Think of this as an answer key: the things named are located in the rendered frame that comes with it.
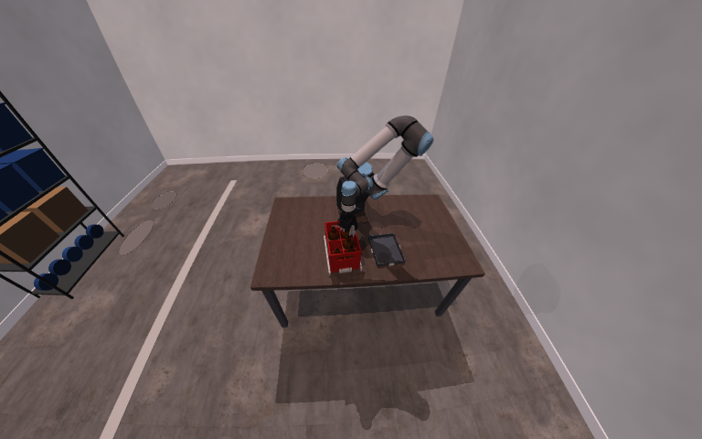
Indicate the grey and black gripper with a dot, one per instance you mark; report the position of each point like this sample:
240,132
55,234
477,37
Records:
349,222

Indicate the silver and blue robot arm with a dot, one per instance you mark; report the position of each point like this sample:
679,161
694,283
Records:
417,140

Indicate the red crate with dividers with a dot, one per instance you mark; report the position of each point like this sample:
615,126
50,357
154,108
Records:
335,264

